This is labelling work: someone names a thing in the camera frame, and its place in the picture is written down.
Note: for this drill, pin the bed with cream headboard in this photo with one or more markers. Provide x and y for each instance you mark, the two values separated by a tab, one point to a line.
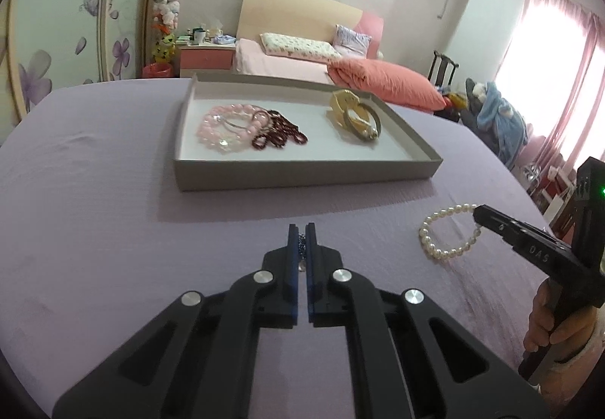
309	19

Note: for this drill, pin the grey chair with clothes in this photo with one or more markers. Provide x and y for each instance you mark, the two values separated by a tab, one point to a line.
470	114

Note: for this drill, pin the thin silver bangle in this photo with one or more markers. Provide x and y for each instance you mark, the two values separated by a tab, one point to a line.
246	121

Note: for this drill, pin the blue plush garment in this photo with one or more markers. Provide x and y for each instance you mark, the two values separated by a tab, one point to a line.
500	117

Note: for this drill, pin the dark wooden chair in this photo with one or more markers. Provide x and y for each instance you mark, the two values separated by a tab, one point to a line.
442	70

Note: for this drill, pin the folded salmon quilt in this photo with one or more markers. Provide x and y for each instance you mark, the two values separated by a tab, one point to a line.
391	83

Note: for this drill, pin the yellow wrist watch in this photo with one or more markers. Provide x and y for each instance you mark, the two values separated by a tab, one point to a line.
339	101

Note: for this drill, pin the wardrobe with floral doors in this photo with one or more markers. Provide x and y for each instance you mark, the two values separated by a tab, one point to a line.
50	44

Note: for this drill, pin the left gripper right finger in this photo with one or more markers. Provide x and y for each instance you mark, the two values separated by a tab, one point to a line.
408	357

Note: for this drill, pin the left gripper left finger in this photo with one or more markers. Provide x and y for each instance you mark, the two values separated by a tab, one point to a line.
196	358

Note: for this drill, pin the grey shallow tray box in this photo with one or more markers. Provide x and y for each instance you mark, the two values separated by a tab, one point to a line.
301	145

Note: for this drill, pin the plush toy tube stand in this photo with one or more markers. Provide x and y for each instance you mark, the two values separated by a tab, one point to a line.
165	15

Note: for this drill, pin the pink nightstand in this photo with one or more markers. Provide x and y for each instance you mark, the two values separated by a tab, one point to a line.
205	57

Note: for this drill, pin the pink curtain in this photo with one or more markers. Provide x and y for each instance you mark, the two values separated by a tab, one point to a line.
560	74

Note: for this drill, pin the person's right hand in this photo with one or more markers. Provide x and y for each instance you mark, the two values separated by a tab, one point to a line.
572	335

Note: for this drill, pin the small purple pillow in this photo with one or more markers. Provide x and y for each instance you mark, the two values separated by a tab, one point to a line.
348	42

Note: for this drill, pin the floral white pillow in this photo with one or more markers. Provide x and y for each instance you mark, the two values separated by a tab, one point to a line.
299	48

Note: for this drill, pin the red waste bin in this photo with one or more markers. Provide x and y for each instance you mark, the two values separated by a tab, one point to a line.
158	70

